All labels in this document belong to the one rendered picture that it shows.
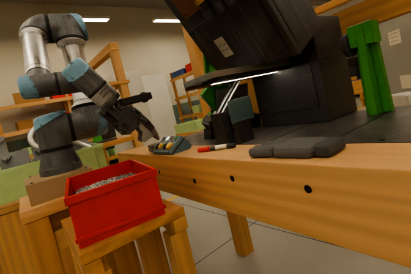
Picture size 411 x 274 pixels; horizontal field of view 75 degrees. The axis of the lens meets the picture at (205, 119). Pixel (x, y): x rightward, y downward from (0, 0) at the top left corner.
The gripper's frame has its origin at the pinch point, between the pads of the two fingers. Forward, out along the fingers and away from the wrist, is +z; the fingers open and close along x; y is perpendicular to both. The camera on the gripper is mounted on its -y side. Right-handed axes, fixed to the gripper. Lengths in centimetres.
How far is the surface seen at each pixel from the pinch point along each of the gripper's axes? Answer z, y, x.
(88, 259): -3.0, 38.1, 24.2
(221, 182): 12.6, 7.1, 29.7
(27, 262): 12, 69, -78
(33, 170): -15, 34, -84
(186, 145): 10.4, -3.7, 2.1
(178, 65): 137, -476, -737
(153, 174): -2.5, 15.7, 24.0
